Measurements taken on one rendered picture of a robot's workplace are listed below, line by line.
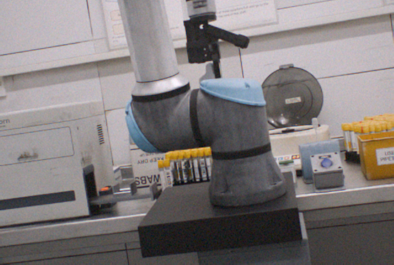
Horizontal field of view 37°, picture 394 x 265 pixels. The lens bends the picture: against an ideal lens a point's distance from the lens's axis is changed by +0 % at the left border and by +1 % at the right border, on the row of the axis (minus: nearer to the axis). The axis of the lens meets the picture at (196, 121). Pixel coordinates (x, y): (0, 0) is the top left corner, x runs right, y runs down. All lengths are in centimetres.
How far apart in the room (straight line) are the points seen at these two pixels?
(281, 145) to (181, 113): 68
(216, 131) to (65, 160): 58
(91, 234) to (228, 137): 57
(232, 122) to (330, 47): 107
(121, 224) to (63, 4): 101
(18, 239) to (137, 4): 76
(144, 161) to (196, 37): 47
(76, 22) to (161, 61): 114
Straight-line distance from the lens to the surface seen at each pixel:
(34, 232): 158
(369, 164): 152
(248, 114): 108
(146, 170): 180
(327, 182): 145
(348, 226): 216
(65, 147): 155
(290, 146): 173
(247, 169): 108
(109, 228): 151
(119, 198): 154
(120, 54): 212
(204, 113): 108
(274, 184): 112
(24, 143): 159
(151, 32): 109
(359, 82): 210
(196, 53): 151
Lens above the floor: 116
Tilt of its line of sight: 3 degrees down
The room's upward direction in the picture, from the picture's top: 9 degrees counter-clockwise
